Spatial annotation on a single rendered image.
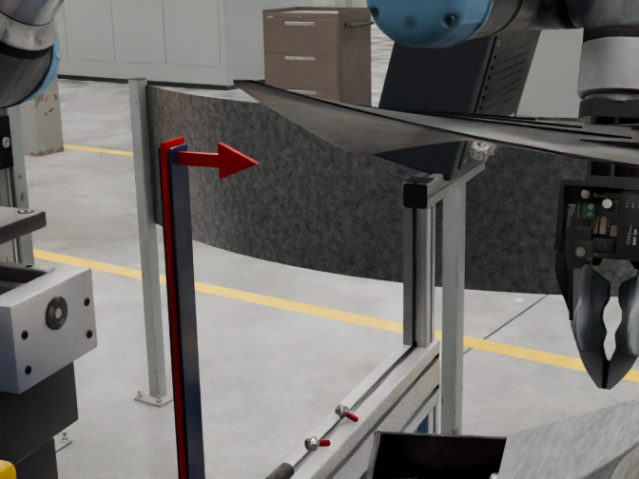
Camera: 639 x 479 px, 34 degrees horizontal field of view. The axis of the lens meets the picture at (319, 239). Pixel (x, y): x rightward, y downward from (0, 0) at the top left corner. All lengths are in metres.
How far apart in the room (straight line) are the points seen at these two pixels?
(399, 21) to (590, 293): 0.26
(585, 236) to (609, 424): 0.19
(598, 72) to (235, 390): 2.61
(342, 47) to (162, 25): 3.75
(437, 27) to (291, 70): 6.81
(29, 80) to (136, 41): 9.81
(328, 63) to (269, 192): 4.75
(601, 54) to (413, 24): 0.16
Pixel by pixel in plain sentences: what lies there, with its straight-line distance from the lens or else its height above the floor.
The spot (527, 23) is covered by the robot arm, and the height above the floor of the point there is 1.25.
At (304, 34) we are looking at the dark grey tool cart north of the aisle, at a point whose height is 0.74.
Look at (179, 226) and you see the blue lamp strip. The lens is 0.70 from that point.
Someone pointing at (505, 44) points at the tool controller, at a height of 1.20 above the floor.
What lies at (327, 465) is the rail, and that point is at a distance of 0.99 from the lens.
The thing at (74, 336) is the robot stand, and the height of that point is 0.93.
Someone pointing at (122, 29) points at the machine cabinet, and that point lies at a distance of 11.15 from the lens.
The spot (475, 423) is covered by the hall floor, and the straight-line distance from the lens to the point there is 3.08.
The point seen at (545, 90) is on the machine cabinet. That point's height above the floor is 0.40.
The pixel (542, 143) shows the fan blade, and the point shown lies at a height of 1.22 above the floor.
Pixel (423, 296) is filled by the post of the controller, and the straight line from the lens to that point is 1.22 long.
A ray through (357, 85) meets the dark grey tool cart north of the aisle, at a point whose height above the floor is 0.38.
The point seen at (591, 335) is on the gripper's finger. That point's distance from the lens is 0.83.
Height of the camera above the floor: 1.31
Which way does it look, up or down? 15 degrees down
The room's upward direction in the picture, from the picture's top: 1 degrees counter-clockwise
